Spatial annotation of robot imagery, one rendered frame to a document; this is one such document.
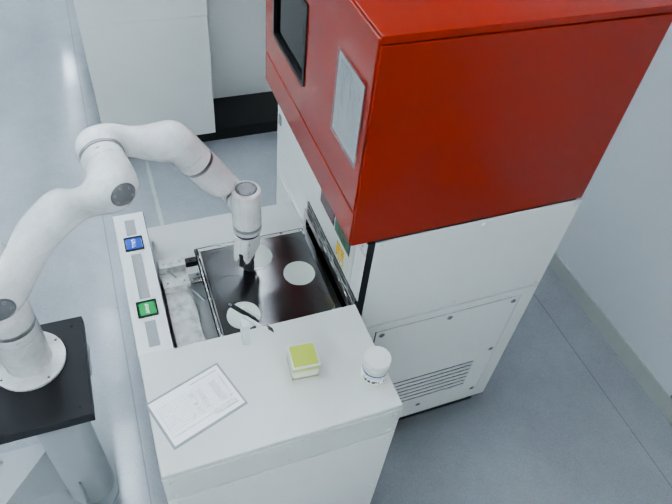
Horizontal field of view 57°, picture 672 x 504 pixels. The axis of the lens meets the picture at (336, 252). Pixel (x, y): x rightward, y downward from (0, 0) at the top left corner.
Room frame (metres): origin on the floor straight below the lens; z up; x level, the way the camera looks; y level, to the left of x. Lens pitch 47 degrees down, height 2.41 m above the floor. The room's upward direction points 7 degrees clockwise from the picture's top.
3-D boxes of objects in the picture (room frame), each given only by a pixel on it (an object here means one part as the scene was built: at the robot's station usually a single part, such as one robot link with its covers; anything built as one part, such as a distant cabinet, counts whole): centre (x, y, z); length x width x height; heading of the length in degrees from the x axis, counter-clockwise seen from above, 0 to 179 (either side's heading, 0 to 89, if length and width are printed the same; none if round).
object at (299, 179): (1.50, 0.09, 1.02); 0.82 x 0.03 x 0.40; 26
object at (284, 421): (0.84, 0.13, 0.89); 0.62 x 0.35 x 0.14; 116
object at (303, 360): (0.89, 0.05, 1.00); 0.07 x 0.07 x 0.07; 21
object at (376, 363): (0.89, -0.14, 1.01); 0.07 x 0.07 x 0.10
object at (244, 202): (1.27, 0.27, 1.17); 0.09 x 0.08 x 0.13; 41
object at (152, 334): (1.13, 0.56, 0.89); 0.55 x 0.09 x 0.14; 26
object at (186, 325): (1.10, 0.44, 0.87); 0.36 x 0.08 x 0.03; 26
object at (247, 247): (1.27, 0.27, 1.03); 0.10 x 0.07 x 0.11; 167
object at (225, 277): (1.23, 0.21, 0.90); 0.34 x 0.34 x 0.01; 26
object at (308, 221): (1.34, 0.03, 0.89); 0.44 x 0.02 x 0.10; 26
